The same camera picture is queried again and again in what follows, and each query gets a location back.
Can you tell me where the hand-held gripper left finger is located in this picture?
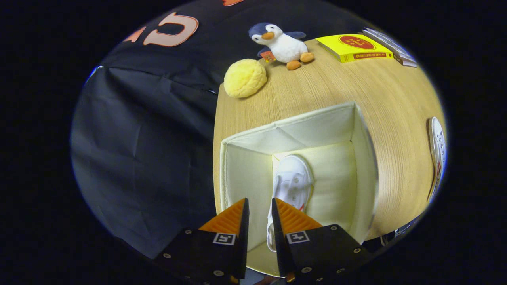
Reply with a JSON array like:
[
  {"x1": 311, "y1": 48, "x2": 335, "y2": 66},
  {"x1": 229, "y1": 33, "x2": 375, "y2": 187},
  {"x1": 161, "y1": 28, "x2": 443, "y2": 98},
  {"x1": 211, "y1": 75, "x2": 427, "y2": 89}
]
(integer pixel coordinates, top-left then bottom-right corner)
[{"x1": 154, "y1": 197, "x2": 250, "y2": 285}]

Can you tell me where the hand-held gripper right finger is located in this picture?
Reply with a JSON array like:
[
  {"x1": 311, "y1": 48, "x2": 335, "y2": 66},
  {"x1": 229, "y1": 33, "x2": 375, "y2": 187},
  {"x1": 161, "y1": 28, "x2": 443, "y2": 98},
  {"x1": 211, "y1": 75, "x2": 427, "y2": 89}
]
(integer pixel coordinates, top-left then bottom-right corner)
[{"x1": 271, "y1": 197, "x2": 373, "y2": 283}]

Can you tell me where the white canvas shoe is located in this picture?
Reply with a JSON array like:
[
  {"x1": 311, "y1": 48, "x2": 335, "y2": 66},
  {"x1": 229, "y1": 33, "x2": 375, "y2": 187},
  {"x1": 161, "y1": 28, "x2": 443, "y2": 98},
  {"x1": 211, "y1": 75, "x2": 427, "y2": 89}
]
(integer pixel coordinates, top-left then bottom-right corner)
[
  {"x1": 427, "y1": 117, "x2": 448, "y2": 203},
  {"x1": 266, "y1": 154, "x2": 314, "y2": 252}
]

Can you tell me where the beige fabric storage box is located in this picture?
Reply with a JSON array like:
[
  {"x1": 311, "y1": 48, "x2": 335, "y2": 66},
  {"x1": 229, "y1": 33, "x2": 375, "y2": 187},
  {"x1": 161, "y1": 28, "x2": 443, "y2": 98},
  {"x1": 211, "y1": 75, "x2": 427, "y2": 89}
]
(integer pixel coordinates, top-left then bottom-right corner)
[{"x1": 219, "y1": 101, "x2": 379, "y2": 277}]

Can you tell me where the yellow plush ball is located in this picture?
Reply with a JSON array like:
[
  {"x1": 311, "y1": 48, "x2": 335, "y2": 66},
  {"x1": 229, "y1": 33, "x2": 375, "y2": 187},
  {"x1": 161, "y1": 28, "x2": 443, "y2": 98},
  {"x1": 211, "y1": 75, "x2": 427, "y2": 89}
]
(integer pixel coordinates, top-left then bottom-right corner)
[{"x1": 224, "y1": 59, "x2": 268, "y2": 99}]

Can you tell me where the penguin plush toy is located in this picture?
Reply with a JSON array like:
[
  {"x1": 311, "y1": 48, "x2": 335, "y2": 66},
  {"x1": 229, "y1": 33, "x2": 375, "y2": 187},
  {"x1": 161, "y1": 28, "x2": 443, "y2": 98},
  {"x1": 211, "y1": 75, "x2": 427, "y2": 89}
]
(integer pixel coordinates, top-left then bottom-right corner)
[{"x1": 248, "y1": 23, "x2": 315, "y2": 71}]

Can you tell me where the yellow book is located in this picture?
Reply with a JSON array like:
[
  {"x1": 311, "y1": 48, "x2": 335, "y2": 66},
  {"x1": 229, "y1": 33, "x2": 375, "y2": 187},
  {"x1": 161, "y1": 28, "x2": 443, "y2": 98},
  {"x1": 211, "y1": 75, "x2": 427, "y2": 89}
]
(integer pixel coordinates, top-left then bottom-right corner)
[{"x1": 316, "y1": 34, "x2": 394, "y2": 63}]

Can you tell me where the white printed cover book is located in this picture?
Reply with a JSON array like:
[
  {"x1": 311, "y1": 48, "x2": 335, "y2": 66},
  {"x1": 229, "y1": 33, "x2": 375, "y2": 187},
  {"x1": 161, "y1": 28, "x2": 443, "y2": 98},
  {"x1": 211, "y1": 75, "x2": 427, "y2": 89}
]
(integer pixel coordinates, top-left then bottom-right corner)
[{"x1": 361, "y1": 28, "x2": 410, "y2": 56}]

